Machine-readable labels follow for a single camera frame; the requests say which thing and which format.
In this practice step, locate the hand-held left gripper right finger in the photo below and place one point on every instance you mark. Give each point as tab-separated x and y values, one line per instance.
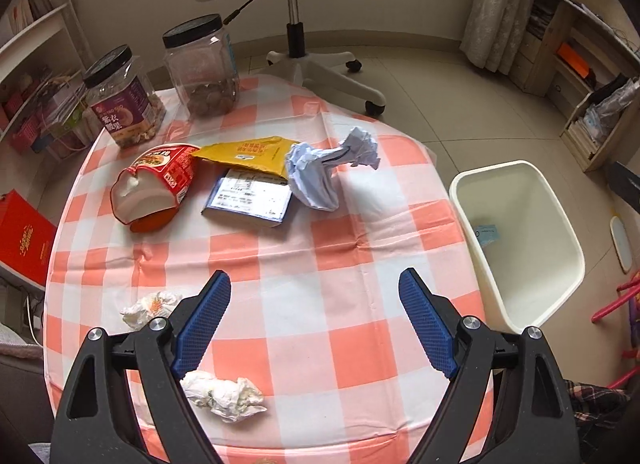
425	319

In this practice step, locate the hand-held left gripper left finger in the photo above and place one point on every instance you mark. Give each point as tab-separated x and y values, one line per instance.
205	319

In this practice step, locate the tissue with orange stain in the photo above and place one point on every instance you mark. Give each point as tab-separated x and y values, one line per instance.
150	308

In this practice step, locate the tissue with green stain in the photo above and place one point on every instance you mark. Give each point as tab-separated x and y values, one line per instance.
225	393

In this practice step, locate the blue white paper box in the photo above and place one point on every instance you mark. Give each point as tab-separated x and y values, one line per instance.
250	199

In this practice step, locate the white plastic trash bin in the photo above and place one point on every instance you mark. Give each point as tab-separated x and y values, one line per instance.
520	224

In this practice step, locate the red instant noodle cup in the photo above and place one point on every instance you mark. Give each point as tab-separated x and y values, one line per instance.
160	169

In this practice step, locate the yellow snack packet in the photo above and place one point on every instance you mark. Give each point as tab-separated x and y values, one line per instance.
250	151

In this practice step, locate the large white paper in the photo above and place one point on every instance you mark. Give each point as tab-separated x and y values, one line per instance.
312	179

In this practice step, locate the small blue white paper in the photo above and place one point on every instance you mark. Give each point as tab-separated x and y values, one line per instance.
489	235

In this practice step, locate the orange white checked tablecloth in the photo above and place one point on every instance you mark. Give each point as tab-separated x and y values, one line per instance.
300	269

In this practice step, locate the person's plaid trousers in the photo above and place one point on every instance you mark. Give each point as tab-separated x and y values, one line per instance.
597	404

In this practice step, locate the grey sofa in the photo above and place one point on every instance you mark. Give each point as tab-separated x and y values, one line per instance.
20	384

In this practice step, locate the red gift box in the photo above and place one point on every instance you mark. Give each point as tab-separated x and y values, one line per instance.
22	239

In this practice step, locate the white oval board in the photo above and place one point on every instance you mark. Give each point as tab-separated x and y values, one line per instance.
621	244

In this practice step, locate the purple label nut jar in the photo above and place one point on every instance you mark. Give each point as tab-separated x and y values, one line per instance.
125	104

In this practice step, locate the clear plastic jar black lid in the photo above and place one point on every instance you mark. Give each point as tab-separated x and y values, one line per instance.
205	69

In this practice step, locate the clear plastic bag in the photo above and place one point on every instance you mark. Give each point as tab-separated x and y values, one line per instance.
612	104

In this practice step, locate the orange flat box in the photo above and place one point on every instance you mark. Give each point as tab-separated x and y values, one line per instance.
572	59

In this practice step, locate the beige lace curtain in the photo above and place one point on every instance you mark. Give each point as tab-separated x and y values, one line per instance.
500	9

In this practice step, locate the wooden shelf unit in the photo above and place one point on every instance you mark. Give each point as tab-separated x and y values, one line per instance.
565	29

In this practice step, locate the white bookshelf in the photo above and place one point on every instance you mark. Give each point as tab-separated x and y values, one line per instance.
45	24

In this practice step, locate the red metal chair frame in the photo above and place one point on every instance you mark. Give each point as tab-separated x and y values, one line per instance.
617	304

